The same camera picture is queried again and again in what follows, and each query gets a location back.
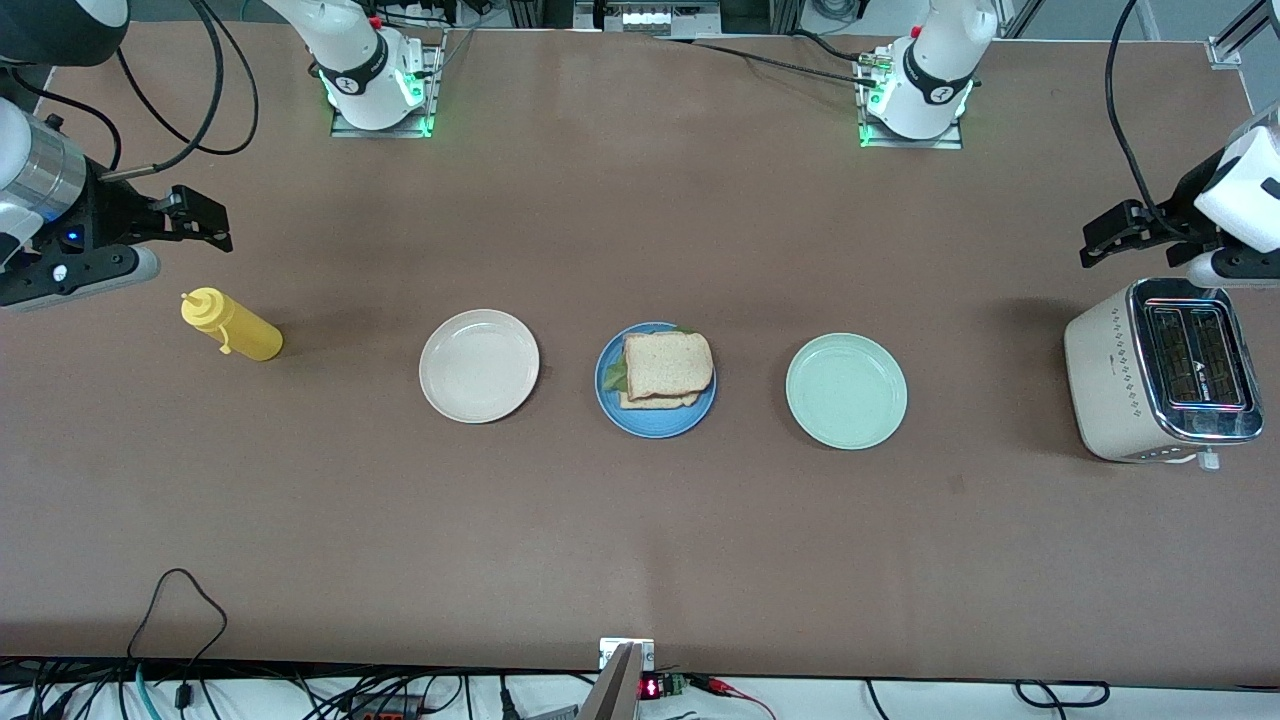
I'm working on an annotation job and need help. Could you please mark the yellow mustard squeeze bottle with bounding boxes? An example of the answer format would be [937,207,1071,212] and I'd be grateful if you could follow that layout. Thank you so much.
[181,287,285,362]

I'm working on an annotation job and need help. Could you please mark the green lettuce leaf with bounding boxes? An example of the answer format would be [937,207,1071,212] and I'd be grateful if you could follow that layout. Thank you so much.
[603,324,701,393]

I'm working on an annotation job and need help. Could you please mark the light brown bread slice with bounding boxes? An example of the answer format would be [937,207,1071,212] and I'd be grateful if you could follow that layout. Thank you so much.
[622,332,715,401]

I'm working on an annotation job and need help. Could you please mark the bread slice with dark crust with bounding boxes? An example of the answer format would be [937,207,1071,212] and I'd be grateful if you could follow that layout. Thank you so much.
[619,388,701,411]

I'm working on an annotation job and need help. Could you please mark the mint green round plate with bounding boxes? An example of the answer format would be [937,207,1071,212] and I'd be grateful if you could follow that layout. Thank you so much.
[785,333,909,451]

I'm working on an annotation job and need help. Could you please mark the beige round plate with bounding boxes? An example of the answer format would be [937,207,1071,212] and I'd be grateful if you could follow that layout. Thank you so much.
[419,309,541,424]

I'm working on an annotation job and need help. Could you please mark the blue round plate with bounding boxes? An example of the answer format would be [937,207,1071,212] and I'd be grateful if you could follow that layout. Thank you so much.
[595,321,718,439]

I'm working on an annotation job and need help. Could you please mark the cream and chrome toaster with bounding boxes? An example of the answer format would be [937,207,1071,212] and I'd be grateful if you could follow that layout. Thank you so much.
[1063,277,1266,471]

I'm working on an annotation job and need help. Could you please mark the grey device with sockets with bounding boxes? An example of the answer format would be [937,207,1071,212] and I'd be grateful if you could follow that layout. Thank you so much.
[573,0,723,37]

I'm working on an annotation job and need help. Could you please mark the orange power strip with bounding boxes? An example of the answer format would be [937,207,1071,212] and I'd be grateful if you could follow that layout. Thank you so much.
[335,698,426,720]

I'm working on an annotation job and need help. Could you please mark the red clip lead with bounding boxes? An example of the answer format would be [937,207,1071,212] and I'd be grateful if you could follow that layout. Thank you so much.
[690,674,779,720]

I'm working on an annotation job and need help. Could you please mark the grey aluminium bar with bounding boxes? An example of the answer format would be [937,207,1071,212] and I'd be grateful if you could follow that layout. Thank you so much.
[578,642,644,720]

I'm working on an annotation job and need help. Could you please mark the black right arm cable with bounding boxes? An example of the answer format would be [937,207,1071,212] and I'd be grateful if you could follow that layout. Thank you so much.
[35,0,261,183]

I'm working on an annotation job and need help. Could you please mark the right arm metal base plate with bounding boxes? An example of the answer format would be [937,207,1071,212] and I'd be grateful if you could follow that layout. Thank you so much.
[330,28,447,139]

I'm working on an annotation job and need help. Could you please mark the aluminium corner bracket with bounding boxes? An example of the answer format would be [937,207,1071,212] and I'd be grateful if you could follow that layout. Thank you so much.
[1205,0,1263,69]

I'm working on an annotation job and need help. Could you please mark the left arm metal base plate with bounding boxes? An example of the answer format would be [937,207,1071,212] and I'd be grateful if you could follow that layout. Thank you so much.
[857,45,964,151]

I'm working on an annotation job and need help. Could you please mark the thin black looped cable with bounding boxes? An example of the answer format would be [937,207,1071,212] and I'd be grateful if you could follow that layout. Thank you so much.
[125,568,229,701]

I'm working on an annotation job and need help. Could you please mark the black cable on table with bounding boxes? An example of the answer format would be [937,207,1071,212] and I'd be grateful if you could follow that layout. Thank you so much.
[640,28,886,91]

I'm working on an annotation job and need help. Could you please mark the black coiled cable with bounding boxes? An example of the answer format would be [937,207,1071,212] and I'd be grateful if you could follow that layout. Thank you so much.
[1013,680,1113,709]

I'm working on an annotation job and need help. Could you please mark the white mounting bracket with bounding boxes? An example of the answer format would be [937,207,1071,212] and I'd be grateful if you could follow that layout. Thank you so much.
[598,637,656,673]

